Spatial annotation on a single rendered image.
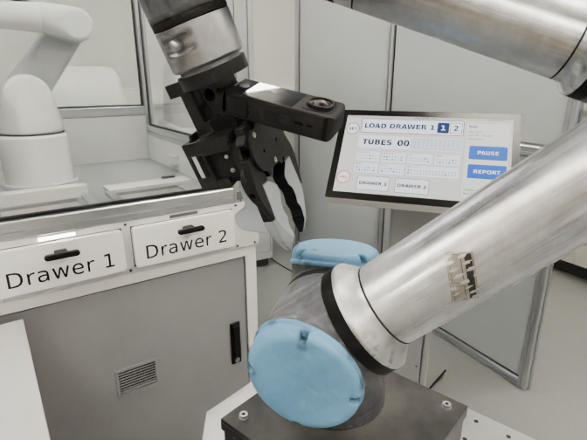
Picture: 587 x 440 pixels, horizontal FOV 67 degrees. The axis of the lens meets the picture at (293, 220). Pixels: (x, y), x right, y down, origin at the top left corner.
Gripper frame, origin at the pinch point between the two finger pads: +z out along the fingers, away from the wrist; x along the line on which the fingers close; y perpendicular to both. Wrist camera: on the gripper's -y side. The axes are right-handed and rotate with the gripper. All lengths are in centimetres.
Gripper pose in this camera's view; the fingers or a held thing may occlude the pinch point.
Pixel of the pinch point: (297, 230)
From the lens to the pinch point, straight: 51.9
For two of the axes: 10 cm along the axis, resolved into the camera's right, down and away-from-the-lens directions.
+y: -8.7, 1.0, 4.9
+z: 3.4, 8.4, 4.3
